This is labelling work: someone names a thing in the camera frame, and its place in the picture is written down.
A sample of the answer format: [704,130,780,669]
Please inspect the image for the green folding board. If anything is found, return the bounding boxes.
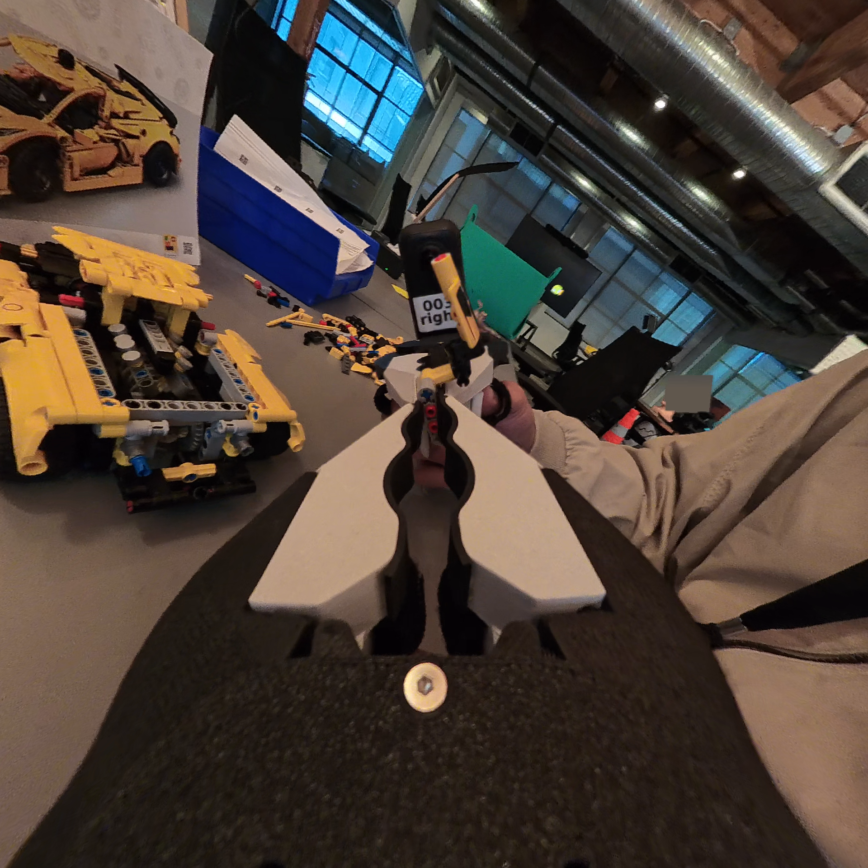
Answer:
[458,207,564,340]

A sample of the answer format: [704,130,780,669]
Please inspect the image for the black display panel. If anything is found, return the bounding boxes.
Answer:
[203,0,309,177]

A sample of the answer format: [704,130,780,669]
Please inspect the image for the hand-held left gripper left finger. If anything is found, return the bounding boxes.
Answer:
[248,400,425,655]

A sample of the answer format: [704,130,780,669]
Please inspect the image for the blue storage bin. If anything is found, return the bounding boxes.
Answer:
[198,125,379,307]

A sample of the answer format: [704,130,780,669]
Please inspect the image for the small yellow brick assembly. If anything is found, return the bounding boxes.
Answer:
[417,253,486,394]

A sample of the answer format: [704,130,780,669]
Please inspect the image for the pile of yellow black bricks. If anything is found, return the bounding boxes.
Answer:
[266,307,411,377]

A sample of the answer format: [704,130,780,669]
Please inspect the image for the white paper sheets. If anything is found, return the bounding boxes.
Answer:
[213,115,373,275]

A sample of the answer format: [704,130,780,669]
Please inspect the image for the person's beige jacket torso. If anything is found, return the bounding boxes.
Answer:
[678,576,868,868]

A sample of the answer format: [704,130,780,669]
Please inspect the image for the red and black brick pins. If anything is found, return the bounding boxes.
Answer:
[244,273,294,306]

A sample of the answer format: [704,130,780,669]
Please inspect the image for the car picture poster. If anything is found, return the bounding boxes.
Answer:
[0,0,214,265]

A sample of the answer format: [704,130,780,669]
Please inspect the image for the silver ventilation duct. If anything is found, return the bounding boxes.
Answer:
[434,0,868,225]

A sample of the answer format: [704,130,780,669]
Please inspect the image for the yellow toy brick car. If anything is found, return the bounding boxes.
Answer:
[0,227,306,513]

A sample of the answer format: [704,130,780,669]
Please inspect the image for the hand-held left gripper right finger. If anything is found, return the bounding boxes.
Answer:
[434,392,606,655]

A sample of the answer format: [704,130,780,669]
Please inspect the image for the black office chair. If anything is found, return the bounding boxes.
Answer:
[549,325,682,421]

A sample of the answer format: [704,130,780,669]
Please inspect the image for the black electronic box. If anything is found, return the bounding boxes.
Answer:
[375,234,411,280]

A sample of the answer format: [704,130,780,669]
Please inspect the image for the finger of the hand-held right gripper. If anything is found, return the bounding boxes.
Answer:
[383,356,426,408]
[451,357,497,409]

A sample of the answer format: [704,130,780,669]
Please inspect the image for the person's right forearm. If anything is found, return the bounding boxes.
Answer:
[532,353,868,604]

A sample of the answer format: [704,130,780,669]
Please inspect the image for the white air vent grille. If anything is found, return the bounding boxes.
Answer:
[821,146,868,218]

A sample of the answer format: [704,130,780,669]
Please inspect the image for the person's right hand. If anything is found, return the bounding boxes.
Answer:
[490,382,538,463]

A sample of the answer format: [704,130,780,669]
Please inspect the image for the orange traffic cone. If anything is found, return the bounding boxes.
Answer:
[600,407,642,445]

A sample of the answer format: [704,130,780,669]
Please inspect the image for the black monitor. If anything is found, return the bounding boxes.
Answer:
[505,216,603,320]

